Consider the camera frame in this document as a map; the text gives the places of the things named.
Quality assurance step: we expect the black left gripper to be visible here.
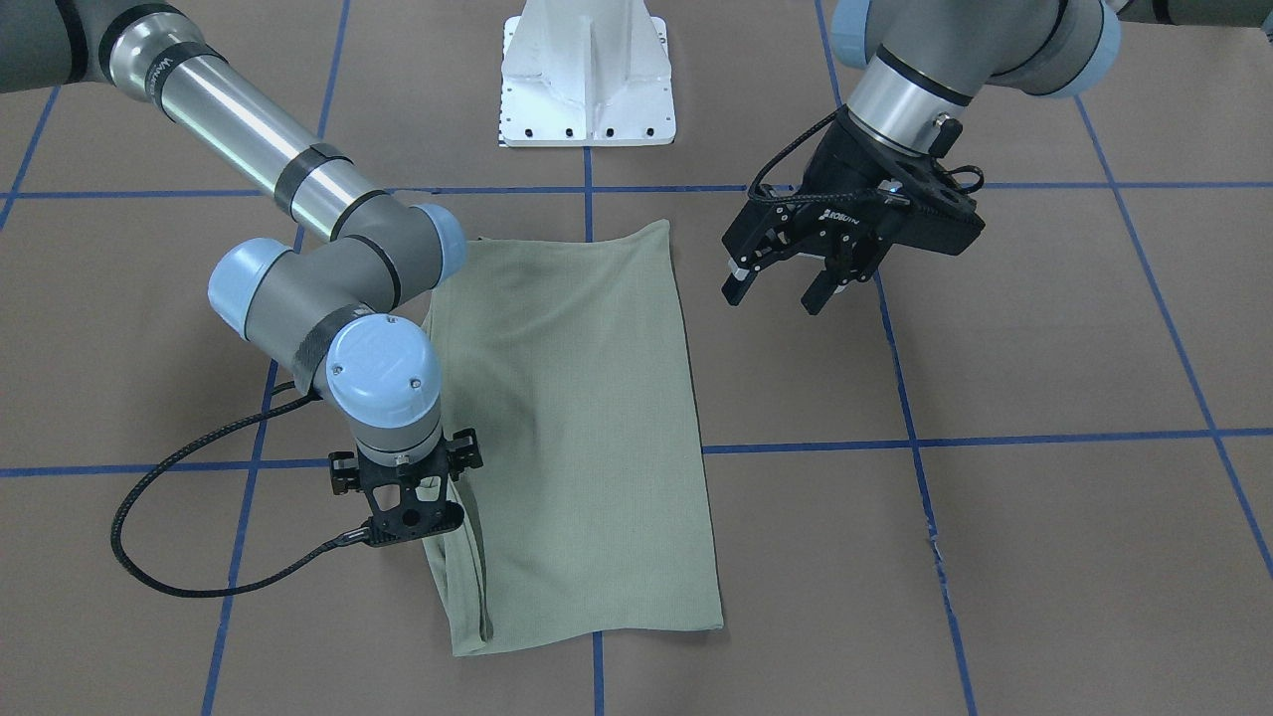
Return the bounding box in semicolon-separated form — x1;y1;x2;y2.
721;104;900;313

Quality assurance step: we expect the olive green long-sleeve shirt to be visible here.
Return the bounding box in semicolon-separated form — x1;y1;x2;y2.
423;220;724;657

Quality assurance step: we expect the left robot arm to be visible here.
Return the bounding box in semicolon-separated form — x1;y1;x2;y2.
722;1;1270;313

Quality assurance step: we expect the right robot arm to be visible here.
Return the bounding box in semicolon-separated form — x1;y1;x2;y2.
3;1;468;482

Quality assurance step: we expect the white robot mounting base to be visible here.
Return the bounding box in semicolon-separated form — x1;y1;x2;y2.
496;1;677;148

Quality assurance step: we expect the black braided cable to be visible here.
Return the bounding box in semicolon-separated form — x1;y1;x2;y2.
746;107;841;200
109;383;374;600

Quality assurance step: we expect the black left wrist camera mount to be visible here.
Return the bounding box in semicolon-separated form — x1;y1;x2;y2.
878;112;984;257

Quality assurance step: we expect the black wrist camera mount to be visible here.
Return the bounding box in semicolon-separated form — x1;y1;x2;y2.
326;428;482;548
878;112;984;257

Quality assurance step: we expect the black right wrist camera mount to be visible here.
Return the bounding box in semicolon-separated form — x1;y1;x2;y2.
326;428;482;548

